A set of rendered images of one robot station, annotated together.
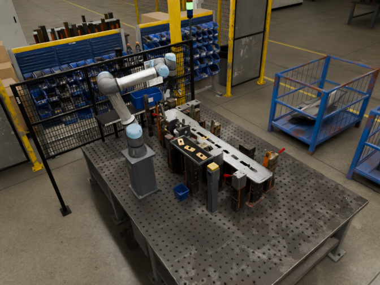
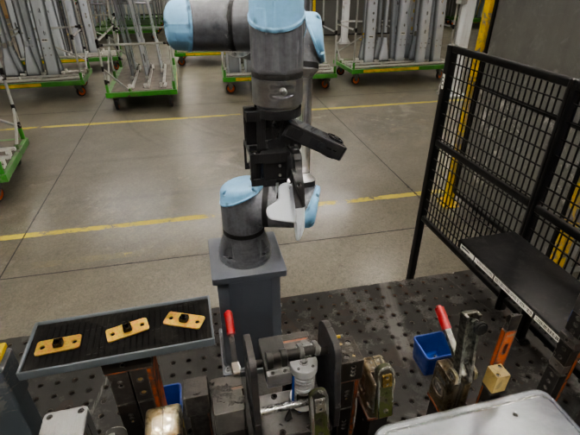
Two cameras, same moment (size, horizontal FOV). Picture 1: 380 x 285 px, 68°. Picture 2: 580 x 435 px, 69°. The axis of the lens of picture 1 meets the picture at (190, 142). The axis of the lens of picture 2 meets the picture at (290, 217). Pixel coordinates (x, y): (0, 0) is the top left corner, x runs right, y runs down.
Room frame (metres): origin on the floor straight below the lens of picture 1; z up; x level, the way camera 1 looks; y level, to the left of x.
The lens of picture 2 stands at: (2.31, -0.47, 1.82)
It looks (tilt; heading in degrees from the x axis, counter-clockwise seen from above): 31 degrees down; 112
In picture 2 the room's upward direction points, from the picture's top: straight up
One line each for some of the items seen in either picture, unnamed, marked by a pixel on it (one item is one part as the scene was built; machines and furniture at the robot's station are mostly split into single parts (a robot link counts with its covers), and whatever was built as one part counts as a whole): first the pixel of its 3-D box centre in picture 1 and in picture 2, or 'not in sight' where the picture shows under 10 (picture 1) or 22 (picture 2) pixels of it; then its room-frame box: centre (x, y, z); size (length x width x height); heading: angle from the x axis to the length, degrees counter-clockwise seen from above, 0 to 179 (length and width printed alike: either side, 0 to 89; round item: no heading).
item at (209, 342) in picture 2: (190, 149); (123, 333); (1.75, 0.00, 1.16); 0.37 x 0.14 x 0.02; 35
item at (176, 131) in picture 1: (181, 146); (291, 417); (2.10, 0.08, 0.94); 0.18 x 0.13 x 0.49; 35
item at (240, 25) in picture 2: (158, 64); (271, 26); (2.01, 0.20, 1.74); 0.11 x 0.11 x 0.08; 18
